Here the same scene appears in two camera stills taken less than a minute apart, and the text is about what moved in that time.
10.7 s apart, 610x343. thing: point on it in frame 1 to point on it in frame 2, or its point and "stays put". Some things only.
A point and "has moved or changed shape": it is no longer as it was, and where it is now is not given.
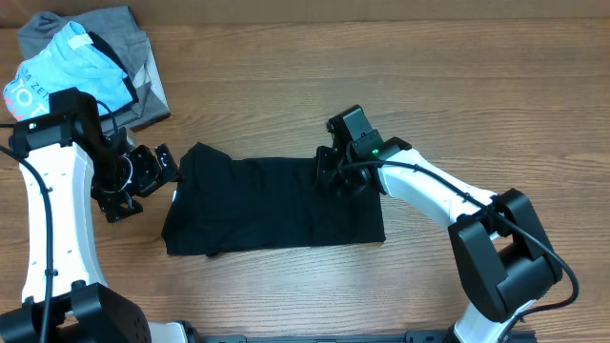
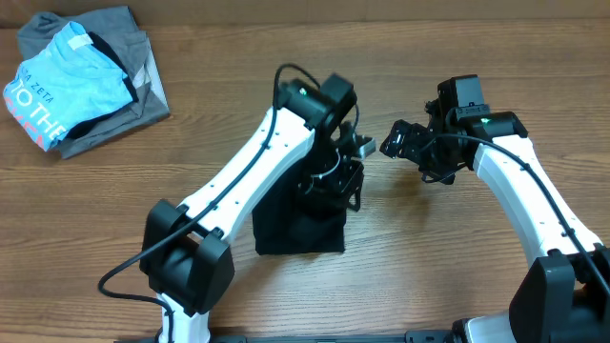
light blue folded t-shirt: (76, 59) stays put
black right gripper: (323, 174) to (414, 134)
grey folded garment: (119, 29) stays put
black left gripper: (152, 177) to (349, 177)
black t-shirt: (223, 202) has moved or changed shape
